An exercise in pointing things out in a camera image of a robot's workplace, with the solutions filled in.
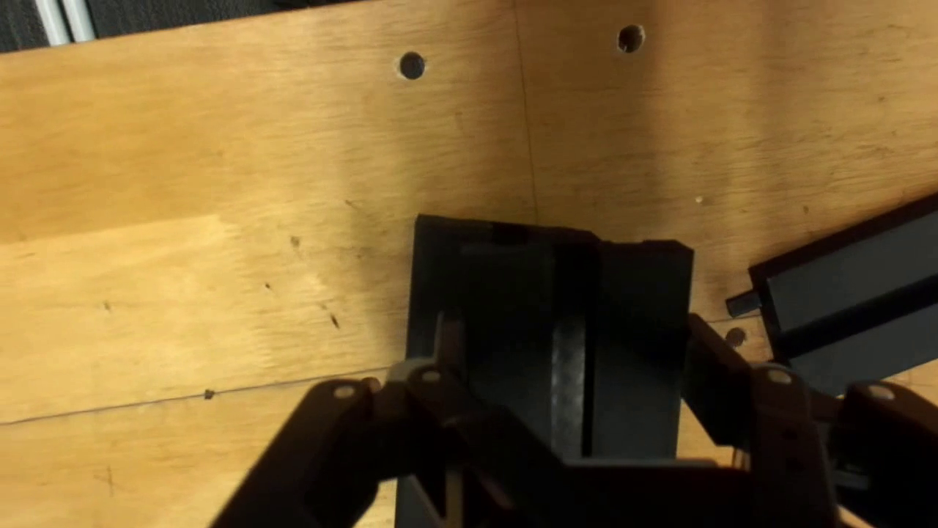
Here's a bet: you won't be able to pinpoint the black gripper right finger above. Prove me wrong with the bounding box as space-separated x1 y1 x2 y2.
683 312 938 528

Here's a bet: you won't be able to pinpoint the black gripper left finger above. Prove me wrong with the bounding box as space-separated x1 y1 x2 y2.
208 312 588 528

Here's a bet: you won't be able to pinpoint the white parallel strips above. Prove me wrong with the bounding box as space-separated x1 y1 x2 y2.
32 0 97 48

